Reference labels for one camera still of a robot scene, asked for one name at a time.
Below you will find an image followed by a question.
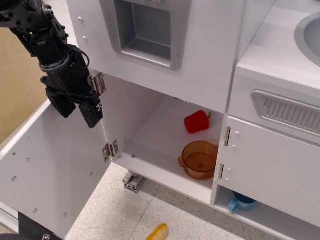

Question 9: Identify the grey oven vent panel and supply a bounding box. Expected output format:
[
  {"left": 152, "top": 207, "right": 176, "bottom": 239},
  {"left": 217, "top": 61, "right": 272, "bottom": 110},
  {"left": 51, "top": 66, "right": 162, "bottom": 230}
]
[{"left": 250, "top": 89, "right": 320, "bottom": 136}]

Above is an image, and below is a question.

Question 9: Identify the blue plastic cup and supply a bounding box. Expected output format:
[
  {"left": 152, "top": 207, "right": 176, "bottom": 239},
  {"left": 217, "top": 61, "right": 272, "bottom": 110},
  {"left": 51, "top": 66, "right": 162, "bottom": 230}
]
[{"left": 227, "top": 191, "right": 258, "bottom": 213}]

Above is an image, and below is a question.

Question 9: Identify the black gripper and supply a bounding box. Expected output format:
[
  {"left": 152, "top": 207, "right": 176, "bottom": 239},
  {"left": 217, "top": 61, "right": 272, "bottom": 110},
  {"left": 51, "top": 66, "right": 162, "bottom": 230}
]
[{"left": 39, "top": 51, "right": 103, "bottom": 128}]

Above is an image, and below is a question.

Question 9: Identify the wooden plywood panel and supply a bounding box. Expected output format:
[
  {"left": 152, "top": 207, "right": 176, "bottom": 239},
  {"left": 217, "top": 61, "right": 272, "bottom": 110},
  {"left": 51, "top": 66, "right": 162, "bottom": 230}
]
[{"left": 0, "top": 28, "right": 47, "bottom": 143}]

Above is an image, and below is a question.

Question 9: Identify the orange transparent toy pot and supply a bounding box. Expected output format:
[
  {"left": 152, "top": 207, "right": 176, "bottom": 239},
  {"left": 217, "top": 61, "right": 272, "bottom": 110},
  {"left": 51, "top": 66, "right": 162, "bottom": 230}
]
[{"left": 178, "top": 140, "right": 219, "bottom": 180}]

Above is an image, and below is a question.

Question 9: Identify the lower fridge door hinge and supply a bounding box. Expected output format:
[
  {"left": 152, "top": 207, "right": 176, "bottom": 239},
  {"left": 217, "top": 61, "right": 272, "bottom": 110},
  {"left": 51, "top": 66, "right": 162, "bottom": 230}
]
[{"left": 102, "top": 140, "right": 120, "bottom": 162}]

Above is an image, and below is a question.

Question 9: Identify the grey sink basin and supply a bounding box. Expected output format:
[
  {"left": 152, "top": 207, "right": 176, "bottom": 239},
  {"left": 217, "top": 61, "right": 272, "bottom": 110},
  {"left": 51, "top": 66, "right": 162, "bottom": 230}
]
[{"left": 294, "top": 12, "right": 320, "bottom": 66}]

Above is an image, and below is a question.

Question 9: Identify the upper oven door hinge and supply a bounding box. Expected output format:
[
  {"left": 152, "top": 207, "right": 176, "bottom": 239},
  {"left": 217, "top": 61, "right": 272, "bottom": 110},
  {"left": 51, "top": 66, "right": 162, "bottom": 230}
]
[{"left": 223, "top": 126, "right": 231, "bottom": 147}]

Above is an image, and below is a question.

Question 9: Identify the oven door hinge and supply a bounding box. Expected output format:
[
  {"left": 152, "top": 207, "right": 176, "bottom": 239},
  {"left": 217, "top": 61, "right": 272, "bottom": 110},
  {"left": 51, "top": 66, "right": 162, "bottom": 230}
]
[
  {"left": 223, "top": 126, "right": 231, "bottom": 147},
  {"left": 217, "top": 163, "right": 224, "bottom": 179}
]

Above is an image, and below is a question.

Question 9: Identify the fridge door hinge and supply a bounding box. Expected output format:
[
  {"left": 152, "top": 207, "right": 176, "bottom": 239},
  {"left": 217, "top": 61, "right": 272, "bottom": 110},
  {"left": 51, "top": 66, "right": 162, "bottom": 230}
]
[
  {"left": 88, "top": 72, "right": 107, "bottom": 96},
  {"left": 102, "top": 140, "right": 120, "bottom": 162}
]

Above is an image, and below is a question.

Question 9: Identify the grey ice dispenser recess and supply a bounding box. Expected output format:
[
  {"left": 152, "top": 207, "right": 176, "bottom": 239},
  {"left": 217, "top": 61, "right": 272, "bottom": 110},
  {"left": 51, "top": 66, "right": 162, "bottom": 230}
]
[{"left": 99, "top": 0, "right": 192, "bottom": 71}]

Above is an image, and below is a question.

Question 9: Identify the red toy bell pepper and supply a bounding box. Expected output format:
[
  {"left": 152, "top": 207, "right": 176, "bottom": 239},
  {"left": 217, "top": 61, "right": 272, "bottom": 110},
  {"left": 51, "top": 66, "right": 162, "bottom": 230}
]
[{"left": 184, "top": 110, "right": 213, "bottom": 134}]

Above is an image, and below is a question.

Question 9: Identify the white fridge door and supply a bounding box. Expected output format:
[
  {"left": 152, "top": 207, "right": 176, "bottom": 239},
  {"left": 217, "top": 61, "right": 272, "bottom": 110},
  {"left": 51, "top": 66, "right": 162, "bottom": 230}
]
[{"left": 0, "top": 101, "right": 109, "bottom": 238}]

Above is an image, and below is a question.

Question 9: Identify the lower oven door hinge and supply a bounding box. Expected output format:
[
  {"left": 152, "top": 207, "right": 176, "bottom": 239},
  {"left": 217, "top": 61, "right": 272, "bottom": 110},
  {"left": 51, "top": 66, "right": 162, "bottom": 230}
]
[{"left": 217, "top": 163, "right": 224, "bottom": 179}]

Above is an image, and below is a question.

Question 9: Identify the white toy kitchen cabinet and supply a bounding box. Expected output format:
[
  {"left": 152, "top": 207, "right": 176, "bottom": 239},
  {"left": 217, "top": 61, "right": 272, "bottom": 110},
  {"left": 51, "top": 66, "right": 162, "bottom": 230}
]
[{"left": 67, "top": 0, "right": 320, "bottom": 240}]

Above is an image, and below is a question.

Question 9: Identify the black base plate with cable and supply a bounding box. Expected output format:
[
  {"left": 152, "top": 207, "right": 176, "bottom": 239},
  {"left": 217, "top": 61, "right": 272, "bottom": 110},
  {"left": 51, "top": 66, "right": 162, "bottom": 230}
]
[{"left": 0, "top": 212, "right": 62, "bottom": 240}]

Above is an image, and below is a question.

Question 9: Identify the white oven door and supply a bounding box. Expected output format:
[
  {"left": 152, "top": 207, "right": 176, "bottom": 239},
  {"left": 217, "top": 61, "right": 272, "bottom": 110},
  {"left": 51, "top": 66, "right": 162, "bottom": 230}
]
[{"left": 217, "top": 117, "right": 320, "bottom": 226}]

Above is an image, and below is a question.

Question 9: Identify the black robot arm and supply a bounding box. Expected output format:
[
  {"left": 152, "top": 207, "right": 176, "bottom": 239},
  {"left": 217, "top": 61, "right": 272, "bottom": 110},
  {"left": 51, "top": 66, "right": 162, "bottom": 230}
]
[{"left": 0, "top": 0, "right": 103, "bottom": 128}]

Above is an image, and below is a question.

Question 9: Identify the aluminium extrusion foot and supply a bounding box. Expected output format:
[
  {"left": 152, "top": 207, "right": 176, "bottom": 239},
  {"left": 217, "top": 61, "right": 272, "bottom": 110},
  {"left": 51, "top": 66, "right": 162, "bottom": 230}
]
[{"left": 122, "top": 171, "right": 146, "bottom": 194}]

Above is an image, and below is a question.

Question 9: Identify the upper fridge door hinge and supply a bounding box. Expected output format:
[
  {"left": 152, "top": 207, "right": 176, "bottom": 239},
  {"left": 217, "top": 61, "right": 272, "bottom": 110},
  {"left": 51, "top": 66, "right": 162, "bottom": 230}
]
[{"left": 88, "top": 72, "right": 107, "bottom": 96}]

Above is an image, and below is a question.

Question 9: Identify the yellow toy bread loaf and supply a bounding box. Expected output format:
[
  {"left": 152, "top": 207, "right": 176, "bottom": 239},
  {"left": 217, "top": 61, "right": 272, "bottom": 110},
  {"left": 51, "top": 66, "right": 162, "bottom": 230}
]
[{"left": 146, "top": 223, "right": 169, "bottom": 240}]

